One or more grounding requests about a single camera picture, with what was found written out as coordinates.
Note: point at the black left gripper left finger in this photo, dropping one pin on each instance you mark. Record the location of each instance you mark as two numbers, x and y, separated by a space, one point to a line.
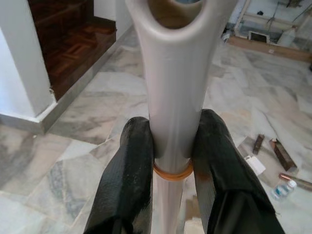
129 175

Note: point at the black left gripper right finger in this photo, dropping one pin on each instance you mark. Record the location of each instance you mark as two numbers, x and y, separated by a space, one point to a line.
231 175

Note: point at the beige broom with purple bristles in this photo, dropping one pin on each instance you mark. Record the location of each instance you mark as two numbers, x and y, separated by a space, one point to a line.
174 92

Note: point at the white paper card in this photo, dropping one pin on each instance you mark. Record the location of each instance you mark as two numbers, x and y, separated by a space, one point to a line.
255 165

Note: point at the short dark wooden block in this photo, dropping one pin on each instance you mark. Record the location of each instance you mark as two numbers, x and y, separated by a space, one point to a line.
259 143

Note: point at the clear water bottle blue label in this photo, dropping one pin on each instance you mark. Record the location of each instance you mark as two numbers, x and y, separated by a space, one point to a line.
284 190

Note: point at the long dark wooden block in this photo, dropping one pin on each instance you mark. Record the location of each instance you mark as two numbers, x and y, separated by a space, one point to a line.
284 156

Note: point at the copper metal tube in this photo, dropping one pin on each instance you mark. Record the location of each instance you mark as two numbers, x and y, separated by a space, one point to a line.
295 180

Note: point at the long flat cardboard box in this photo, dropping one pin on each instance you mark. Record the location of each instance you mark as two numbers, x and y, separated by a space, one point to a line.
273 50

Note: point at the dark wooden parquet step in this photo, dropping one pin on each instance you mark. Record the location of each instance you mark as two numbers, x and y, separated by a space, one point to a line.
73 48

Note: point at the white framed wall vent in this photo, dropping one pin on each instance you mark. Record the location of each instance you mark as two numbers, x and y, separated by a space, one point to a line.
258 36

